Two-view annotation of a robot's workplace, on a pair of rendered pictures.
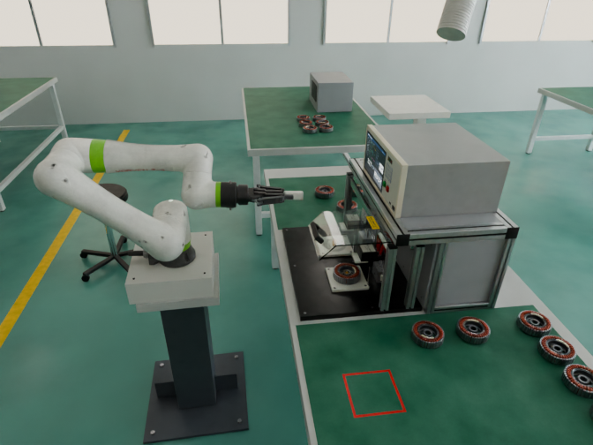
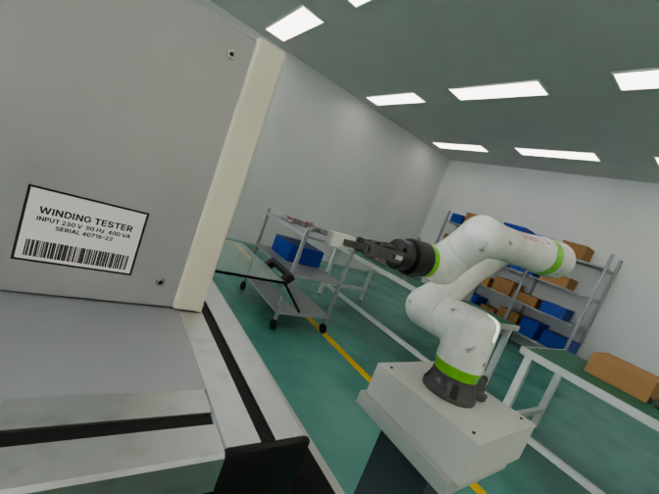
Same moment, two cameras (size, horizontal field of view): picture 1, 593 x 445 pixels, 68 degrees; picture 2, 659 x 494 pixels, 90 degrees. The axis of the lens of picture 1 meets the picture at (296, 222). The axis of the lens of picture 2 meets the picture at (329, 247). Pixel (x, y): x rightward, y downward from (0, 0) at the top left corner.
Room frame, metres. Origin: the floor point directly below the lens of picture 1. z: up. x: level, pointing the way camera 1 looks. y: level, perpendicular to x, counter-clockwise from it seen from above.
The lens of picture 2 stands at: (2.04, -0.34, 1.23)
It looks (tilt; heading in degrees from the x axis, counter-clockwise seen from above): 7 degrees down; 151
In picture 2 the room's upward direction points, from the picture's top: 21 degrees clockwise
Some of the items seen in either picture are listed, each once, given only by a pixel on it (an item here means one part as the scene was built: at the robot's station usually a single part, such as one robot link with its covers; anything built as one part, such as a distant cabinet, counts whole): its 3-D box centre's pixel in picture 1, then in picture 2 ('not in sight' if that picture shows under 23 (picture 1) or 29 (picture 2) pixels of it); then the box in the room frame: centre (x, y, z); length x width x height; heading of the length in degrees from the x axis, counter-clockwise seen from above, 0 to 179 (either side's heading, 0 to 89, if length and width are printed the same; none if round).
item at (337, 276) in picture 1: (346, 273); not in sight; (1.45, -0.21, 0.80); 0.11 x 0.11 x 0.04
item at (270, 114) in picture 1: (304, 149); not in sight; (3.95, -0.06, 0.38); 1.85 x 1.10 x 0.75; 8
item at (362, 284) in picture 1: (346, 278); not in sight; (1.45, -0.21, 0.78); 0.15 x 0.15 x 0.01; 8
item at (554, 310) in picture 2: not in sight; (556, 311); (-0.89, 5.79, 0.87); 0.42 x 0.36 x 0.19; 100
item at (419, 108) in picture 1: (403, 140); not in sight; (2.54, -0.64, 0.98); 0.37 x 0.35 x 0.46; 8
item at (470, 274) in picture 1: (467, 275); not in sight; (1.30, -0.63, 0.91); 0.28 x 0.03 x 0.32; 98
